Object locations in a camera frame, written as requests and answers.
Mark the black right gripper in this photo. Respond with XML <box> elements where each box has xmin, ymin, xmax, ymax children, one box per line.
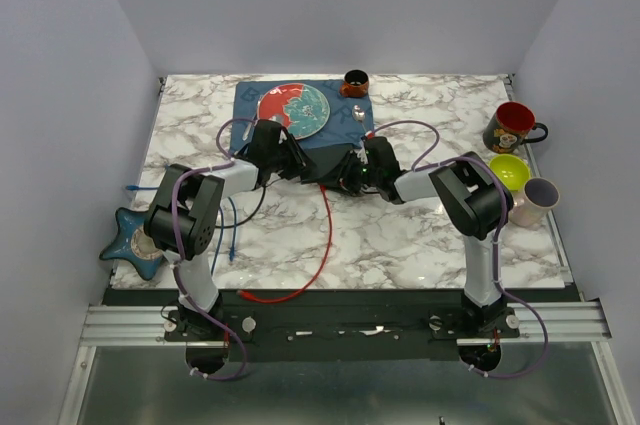
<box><xmin>318</xmin><ymin>149</ymin><xmax>382</xmax><ymax>196</ymax></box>

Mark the black network switch box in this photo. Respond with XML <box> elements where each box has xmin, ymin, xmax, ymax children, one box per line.
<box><xmin>300</xmin><ymin>144</ymin><xmax>353</xmax><ymax>185</ymax></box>

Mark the black ethernet cable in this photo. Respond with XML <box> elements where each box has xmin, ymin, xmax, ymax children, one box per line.
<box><xmin>217</xmin><ymin>179</ymin><xmax>271</xmax><ymax>229</ymax></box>

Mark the red ethernet cable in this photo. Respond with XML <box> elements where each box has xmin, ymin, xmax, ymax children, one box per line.
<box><xmin>237</xmin><ymin>184</ymin><xmax>335</xmax><ymax>304</ymax></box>

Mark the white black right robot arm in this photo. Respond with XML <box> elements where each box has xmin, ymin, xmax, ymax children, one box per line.
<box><xmin>305</xmin><ymin>137</ymin><xmax>513</xmax><ymax>337</ymax></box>

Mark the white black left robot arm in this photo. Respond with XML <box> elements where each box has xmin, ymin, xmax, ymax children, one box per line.
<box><xmin>144</xmin><ymin>119</ymin><xmax>313</xmax><ymax>340</ymax></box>

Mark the silver fork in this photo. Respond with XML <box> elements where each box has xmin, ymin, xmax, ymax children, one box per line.
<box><xmin>242</xmin><ymin>122</ymin><xmax>252</xmax><ymax>141</ymax></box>

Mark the red and teal plate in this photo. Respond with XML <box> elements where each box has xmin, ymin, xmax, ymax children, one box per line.
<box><xmin>257</xmin><ymin>83</ymin><xmax>331</xmax><ymax>139</ymax></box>

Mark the blue cloth placemat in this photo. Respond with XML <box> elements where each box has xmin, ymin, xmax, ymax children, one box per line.
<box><xmin>230</xmin><ymin>79</ymin><xmax>374</xmax><ymax>152</ymax></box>

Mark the silver spoon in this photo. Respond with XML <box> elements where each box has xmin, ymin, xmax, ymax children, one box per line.
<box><xmin>352</xmin><ymin>105</ymin><xmax>367</xmax><ymax>135</ymax></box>

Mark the small brown mug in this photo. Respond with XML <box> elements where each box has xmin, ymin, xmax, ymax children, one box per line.
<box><xmin>339</xmin><ymin>69</ymin><xmax>369</xmax><ymax>98</ymax></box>

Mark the lime green bowl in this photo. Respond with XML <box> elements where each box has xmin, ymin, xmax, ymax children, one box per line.
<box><xmin>489</xmin><ymin>154</ymin><xmax>531</xmax><ymax>192</ymax></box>

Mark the black mug red inside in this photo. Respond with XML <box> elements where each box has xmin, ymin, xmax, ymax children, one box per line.
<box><xmin>482</xmin><ymin>101</ymin><xmax>549</xmax><ymax>154</ymax></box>

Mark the blue star-shaped dish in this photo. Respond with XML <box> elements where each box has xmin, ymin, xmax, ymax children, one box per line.
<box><xmin>99</xmin><ymin>207</ymin><xmax>164</xmax><ymax>281</ymax></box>

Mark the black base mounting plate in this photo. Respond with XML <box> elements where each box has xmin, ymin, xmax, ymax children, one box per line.
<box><xmin>164</xmin><ymin>290</ymin><xmax>520</xmax><ymax>363</ymax></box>

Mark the lavender cup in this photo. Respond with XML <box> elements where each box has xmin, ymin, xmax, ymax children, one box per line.
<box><xmin>509</xmin><ymin>177</ymin><xmax>560</xmax><ymax>227</ymax></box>

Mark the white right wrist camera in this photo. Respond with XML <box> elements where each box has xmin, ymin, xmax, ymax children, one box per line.
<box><xmin>356</xmin><ymin>137</ymin><xmax>368</xmax><ymax>164</ymax></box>

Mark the aluminium extrusion rail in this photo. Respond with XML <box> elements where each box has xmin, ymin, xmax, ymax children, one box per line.
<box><xmin>80</xmin><ymin>305</ymin><xmax>166</xmax><ymax>347</ymax></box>

